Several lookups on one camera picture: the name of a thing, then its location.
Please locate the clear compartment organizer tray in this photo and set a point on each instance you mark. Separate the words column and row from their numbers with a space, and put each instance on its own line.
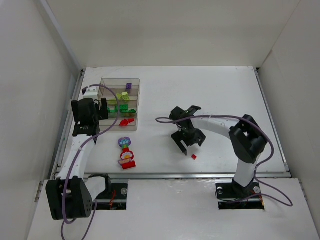
column 122, row 101

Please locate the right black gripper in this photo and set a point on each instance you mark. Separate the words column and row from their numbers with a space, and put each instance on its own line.
column 188, row 138

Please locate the aluminium front rail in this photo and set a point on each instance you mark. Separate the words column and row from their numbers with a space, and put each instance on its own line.
column 176, row 176

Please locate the small lime green brick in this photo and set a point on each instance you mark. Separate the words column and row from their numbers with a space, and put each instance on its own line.
column 118, row 95

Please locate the lime green 2x4 brick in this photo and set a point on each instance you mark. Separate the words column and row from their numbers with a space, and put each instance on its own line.
column 112, row 102

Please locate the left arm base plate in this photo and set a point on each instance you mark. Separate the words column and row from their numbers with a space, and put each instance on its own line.
column 110, row 195

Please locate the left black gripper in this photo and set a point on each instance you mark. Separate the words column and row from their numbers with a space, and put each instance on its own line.
column 100, row 110

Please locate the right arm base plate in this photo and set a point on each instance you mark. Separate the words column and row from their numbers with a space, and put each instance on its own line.
column 232, row 196

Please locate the purple red flower lego stack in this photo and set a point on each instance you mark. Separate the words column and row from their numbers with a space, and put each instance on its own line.
column 127, row 156

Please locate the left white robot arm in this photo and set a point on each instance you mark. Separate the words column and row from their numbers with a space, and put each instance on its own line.
column 69, row 195

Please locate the small red lego piece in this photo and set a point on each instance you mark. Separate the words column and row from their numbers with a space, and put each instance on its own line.
column 124, row 122

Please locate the small green wedge piece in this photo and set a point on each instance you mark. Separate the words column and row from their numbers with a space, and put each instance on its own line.
column 112, row 109

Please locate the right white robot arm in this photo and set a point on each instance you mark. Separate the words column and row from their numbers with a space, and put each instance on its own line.
column 247, row 141

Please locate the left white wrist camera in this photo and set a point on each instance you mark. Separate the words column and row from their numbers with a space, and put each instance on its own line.
column 91, row 93

